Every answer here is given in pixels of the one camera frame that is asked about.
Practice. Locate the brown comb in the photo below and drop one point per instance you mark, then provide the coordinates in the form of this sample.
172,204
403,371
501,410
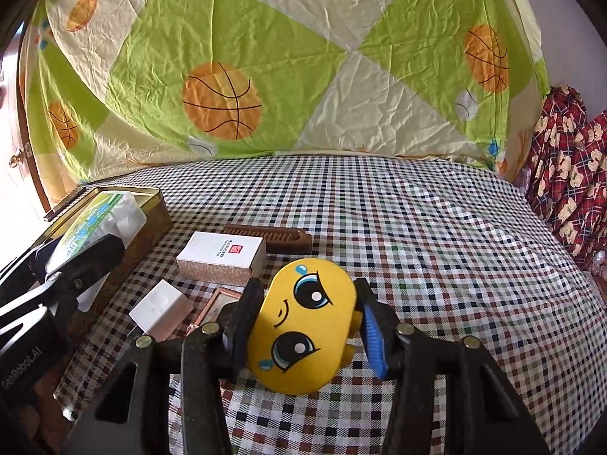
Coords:
284,237

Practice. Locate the red plaid bear print cloth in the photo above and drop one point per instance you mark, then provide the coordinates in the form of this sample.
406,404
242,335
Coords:
569,175

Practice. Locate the small white box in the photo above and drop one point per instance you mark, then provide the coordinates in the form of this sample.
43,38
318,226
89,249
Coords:
159,305

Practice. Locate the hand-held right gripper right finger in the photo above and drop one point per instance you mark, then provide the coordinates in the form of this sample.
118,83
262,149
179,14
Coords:
374,346

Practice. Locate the dark mobile phone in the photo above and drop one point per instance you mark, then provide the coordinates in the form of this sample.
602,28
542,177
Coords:
64,206

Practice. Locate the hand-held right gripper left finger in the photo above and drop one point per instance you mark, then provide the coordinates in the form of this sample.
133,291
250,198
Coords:
242,327

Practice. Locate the clear plastic packet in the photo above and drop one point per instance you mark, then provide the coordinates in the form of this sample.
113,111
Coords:
600,268

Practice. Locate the white card box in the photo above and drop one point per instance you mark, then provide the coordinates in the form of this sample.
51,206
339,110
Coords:
220,251

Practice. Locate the yellow face box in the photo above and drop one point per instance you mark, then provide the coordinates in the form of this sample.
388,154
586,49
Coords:
308,322

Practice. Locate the checkered tablecloth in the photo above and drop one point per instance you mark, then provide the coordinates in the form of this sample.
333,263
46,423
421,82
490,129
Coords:
427,246

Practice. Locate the green and white plastic box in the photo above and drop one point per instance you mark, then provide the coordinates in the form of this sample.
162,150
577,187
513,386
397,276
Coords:
95,218

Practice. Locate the brown wooden door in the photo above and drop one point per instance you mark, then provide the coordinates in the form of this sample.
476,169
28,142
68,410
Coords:
37,185

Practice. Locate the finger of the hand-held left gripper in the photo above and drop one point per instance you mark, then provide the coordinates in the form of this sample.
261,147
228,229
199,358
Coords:
26,260
90,260

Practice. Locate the small brown framed box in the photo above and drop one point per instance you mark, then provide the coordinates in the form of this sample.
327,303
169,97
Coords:
216,305

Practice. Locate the green basketball print bed sheet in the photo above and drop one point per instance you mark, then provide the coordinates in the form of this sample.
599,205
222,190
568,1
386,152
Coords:
284,57

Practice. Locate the gold metal tin box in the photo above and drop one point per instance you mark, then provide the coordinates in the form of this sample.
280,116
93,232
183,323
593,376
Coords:
147,241

